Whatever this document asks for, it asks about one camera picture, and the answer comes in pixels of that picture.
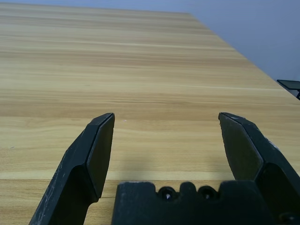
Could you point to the black stand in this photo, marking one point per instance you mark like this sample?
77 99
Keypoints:
290 84

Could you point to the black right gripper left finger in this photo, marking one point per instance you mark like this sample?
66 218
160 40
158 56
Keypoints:
77 168

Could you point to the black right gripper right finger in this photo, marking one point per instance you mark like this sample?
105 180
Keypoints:
253 154

